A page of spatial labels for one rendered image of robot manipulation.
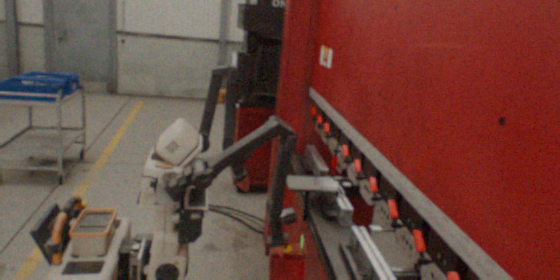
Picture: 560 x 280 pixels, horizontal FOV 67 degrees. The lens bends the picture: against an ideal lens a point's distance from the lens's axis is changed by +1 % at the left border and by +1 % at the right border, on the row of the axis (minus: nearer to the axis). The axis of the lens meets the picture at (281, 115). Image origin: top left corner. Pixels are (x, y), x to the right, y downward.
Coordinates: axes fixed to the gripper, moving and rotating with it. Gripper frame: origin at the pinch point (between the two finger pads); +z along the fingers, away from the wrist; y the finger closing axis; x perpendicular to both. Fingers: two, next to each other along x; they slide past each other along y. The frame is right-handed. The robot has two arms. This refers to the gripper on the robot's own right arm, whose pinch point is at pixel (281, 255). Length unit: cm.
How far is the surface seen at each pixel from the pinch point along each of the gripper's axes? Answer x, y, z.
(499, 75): -83, 60, -86
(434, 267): -74, 45, -34
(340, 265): -17.1, 24.8, -1.0
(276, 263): -4.6, -2.6, 0.7
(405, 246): -56, 42, -30
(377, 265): -30.5, 37.8, -7.3
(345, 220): 17.8, 34.3, -2.0
